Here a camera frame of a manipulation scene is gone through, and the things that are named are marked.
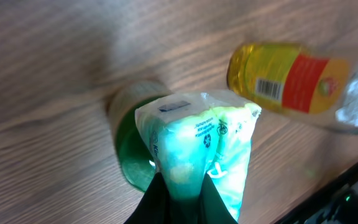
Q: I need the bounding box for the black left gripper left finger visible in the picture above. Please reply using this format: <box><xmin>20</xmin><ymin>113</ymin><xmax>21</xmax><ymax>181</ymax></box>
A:
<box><xmin>124</xmin><ymin>173</ymin><xmax>171</xmax><ymax>224</ymax></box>

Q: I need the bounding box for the green lid seasoning jar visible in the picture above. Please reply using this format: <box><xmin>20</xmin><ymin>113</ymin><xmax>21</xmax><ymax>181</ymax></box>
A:
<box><xmin>108</xmin><ymin>80</ymin><xmax>171</xmax><ymax>192</ymax></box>

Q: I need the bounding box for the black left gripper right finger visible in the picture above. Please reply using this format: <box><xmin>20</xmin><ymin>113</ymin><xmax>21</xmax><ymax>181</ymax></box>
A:
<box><xmin>199</xmin><ymin>174</ymin><xmax>237</xmax><ymax>224</ymax></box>

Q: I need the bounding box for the green white tissue pack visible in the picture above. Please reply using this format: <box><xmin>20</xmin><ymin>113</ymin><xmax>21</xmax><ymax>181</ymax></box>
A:
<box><xmin>135</xmin><ymin>90</ymin><xmax>262</xmax><ymax>222</ymax></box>

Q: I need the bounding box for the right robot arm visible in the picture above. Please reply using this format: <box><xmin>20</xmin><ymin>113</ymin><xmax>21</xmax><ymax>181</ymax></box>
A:
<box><xmin>275</xmin><ymin>163</ymin><xmax>358</xmax><ymax>224</ymax></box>

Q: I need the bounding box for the yellow dish soap bottle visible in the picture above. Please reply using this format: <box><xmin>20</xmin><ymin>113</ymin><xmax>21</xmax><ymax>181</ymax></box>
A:
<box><xmin>227</xmin><ymin>42</ymin><xmax>358</xmax><ymax>134</ymax></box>

